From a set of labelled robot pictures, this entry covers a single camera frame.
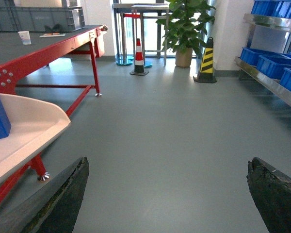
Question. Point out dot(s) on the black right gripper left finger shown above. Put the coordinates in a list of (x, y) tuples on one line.
[(54, 208)]

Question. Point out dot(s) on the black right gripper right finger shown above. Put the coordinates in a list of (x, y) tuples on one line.
[(271, 192)]

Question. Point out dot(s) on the beige plastic dustpan tray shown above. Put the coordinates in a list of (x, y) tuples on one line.
[(34, 125)]

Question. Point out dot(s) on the steel shelf rack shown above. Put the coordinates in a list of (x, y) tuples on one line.
[(266, 57)]

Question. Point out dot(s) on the yellow black traffic cone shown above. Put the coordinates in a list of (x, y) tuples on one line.
[(205, 73)]

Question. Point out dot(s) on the red white traffic cone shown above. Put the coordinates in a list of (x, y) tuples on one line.
[(139, 68)]

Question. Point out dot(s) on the white paper cup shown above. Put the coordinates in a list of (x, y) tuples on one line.
[(25, 37)]

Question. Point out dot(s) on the potted green plant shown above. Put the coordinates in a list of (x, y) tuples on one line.
[(185, 28)]

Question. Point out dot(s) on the grey plastic crate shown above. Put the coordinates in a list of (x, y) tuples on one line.
[(36, 15)]

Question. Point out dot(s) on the red conveyor table frame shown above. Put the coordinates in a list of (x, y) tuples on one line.
[(36, 71)]

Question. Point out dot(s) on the steel frame table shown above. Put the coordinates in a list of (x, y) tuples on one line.
[(138, 20)]

